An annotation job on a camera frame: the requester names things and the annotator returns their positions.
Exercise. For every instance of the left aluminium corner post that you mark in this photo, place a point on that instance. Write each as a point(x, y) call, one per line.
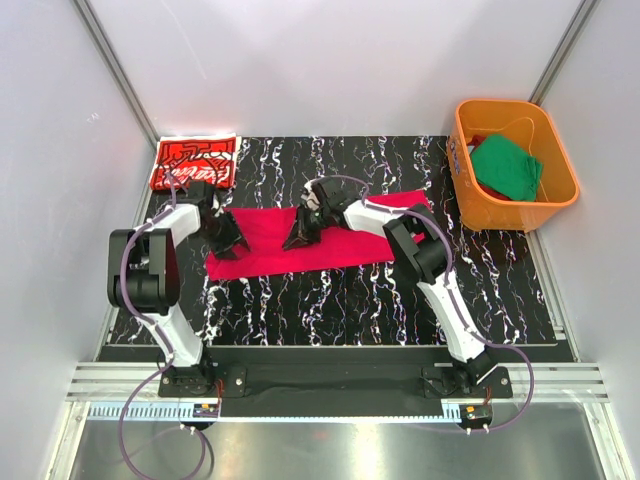
point(111, 60)

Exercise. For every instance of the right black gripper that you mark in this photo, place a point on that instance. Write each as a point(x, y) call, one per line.
point(307, 220)

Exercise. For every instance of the green t-shirt in basket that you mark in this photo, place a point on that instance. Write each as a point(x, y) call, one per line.
point(522, 171)

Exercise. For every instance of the crimson red polo shirt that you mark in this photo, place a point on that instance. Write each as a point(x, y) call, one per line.
point(267, 229)

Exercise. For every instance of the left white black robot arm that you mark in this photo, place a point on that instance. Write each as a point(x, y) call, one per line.
point(143, 276)

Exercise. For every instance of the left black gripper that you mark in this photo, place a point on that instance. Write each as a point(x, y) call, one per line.
point(220, 226)

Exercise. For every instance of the aluminium corner post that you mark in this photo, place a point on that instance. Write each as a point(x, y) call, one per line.
point(111, 60)
point(568, 40)

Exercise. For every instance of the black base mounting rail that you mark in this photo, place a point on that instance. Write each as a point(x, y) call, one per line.
point(324, 382)

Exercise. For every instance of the folded red patterned t-shirt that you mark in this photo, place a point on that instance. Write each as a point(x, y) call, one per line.
point(212, 159)

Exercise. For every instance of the orange plastic basket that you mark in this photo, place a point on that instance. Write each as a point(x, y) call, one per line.
point(528, 126)

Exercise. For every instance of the right aluminium corner post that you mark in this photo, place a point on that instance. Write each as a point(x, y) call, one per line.
point(568, 40)

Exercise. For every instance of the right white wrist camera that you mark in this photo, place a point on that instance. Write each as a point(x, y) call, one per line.
point(308, 198)

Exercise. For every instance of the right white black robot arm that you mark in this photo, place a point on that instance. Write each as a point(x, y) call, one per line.
point(421, 253)

